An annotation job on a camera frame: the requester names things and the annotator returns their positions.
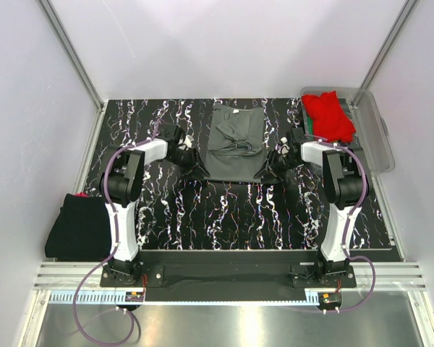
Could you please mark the right aluminium frame post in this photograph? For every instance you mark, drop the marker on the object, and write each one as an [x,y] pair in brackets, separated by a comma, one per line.
[389,42]

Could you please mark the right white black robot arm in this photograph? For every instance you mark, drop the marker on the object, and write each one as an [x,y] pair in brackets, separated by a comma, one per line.
[346,184]

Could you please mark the aluminium frame post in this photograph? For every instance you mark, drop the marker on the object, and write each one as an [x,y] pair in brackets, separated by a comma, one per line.
[389,42]
[68,48]

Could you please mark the black folded t shirt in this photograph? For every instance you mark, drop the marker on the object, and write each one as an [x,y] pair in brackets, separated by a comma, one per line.
[81,232]

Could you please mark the left white cable duct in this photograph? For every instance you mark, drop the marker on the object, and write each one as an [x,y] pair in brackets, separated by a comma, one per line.
[89,297]

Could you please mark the grey t shirt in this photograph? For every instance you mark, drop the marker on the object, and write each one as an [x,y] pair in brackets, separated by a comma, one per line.
[235,151]

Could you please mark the red t shirt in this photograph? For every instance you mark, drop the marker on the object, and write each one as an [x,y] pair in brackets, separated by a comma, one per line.
[329,121]

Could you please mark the right small connector board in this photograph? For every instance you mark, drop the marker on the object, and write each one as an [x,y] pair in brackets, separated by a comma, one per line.
[330,301]

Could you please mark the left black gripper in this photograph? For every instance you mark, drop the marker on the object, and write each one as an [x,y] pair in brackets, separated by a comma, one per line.
[195,168]

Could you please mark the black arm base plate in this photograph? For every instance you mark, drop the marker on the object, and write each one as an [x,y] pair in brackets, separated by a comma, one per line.
[228,276]

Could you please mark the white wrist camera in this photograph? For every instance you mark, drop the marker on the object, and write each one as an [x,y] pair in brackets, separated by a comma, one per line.
[186,142]
[282,147]

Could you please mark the white cable duct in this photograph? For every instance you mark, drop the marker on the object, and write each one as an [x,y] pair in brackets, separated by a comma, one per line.
[313,297]
[89,297]

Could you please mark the clear plastic bin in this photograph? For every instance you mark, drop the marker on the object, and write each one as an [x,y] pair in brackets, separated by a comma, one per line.
[371,132]

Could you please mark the right white cable duct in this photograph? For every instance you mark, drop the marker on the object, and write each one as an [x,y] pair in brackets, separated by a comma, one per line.
[313,297]

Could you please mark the left small connector board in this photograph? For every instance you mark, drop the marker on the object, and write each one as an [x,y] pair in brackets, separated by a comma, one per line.
[135,296]

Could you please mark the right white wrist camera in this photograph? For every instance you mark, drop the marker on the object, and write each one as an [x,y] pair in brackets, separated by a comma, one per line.
[282,147]

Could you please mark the green t shirt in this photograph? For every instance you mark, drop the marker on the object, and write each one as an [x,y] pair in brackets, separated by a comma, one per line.
[309,123]

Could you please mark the left aluminium frame post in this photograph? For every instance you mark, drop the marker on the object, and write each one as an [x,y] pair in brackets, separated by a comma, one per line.
[68,48]

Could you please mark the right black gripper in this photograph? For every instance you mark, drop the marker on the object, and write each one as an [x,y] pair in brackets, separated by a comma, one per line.
[270,164]

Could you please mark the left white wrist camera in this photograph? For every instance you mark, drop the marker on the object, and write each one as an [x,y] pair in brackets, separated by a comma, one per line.
[186,142]

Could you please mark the black marble pattern mat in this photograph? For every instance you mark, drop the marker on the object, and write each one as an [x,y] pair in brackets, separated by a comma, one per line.
[177,214]

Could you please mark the small connector board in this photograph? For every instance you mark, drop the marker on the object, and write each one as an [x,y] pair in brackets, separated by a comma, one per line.
[135,296]
[330,301]

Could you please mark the front aluminium rail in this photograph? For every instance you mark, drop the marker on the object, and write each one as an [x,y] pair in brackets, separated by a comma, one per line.
[389,276]

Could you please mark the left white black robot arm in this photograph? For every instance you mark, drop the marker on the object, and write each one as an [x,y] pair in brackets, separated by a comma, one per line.
[120,184]

